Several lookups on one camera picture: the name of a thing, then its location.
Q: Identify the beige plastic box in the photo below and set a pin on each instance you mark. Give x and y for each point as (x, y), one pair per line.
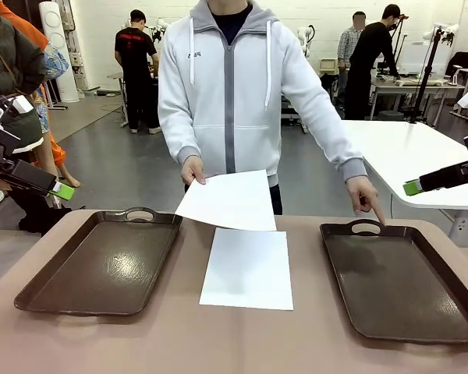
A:
(329, 67)

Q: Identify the white tower air conditioner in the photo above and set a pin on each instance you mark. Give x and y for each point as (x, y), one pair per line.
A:
(58, 46)

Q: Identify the blue patterned garment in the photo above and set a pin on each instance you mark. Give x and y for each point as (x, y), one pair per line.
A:
(54, 62)

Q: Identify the figure in olive jacket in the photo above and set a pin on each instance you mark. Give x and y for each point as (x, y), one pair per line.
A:
(11, 58)

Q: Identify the brown plastic serving tray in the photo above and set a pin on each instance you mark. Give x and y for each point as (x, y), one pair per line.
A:
(101, 269)
(398, 288)

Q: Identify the beige wooden tray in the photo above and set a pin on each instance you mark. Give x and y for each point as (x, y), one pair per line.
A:
(421, 82)

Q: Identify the person's right forearm white sleeve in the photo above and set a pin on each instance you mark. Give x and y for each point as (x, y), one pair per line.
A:
(177, 136)

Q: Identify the white display panel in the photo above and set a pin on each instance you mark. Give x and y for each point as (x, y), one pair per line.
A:
(413, 58)

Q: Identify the person's right hand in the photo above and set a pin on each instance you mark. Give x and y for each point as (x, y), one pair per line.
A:
(193, 169)

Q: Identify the bare mannequin legs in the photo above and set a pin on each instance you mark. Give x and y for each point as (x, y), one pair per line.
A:
(62, 171)

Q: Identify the person's left forearm white sleeve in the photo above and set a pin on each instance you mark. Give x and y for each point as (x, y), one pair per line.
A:
(341, 152)

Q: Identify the person's left hand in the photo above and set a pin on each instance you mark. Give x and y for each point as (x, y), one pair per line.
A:
(364, 192)

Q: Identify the person in plaid shirt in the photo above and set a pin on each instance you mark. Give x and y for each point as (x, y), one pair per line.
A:
(349, 43)

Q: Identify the long grey lab workbench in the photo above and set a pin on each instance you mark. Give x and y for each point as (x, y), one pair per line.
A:
(413, 87)

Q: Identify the man in black t-shirt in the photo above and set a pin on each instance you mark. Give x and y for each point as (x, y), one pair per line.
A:
(134, 50)

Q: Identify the person in black sweater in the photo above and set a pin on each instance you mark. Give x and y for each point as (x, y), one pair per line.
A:
(370, 58)

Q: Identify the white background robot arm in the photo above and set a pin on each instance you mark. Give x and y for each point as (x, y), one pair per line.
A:
(162, 23)
(305, 35)

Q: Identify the white A4 paper sheet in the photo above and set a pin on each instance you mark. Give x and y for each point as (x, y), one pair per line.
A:
(230, 198)
(247, 272)

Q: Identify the black camera tripod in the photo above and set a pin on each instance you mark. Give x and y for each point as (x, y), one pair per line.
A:
(428, 70)

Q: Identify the person in white grey hoodie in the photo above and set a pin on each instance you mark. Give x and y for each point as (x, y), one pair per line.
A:
(218, 78)

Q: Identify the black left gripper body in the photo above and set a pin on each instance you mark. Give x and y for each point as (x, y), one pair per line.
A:
(2, 142)

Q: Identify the white office table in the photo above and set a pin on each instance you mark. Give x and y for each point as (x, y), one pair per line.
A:
(405, 156)

